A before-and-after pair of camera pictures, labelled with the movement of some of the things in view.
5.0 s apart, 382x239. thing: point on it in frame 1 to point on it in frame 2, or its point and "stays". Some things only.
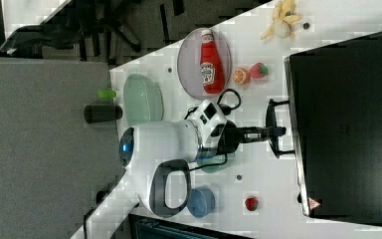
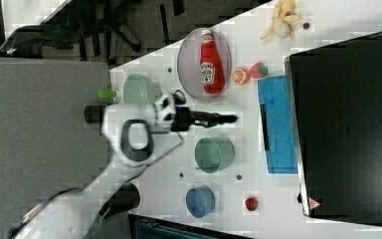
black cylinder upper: (101, 113) stays
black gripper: (231, 135) to (184, 119)
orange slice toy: (241, 76) stays
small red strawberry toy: (251, 203) stays
